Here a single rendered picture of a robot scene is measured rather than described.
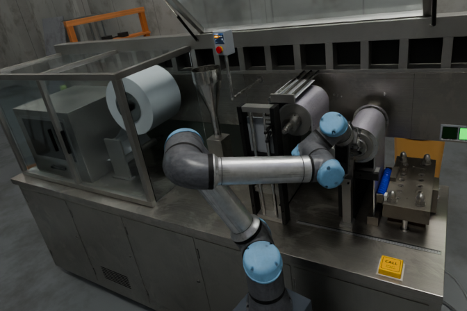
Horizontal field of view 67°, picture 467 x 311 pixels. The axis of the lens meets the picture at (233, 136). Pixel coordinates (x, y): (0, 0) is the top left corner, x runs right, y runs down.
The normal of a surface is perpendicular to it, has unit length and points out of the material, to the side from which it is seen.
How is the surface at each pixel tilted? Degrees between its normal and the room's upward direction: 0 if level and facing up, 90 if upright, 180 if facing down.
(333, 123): 50
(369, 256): 0
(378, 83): 90
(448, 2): 90
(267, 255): 7
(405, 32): 90
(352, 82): 90
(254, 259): 7
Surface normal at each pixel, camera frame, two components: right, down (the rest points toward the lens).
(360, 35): -0.49, 0.42
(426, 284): -0.14, -0.90
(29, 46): 0.77, 0.15
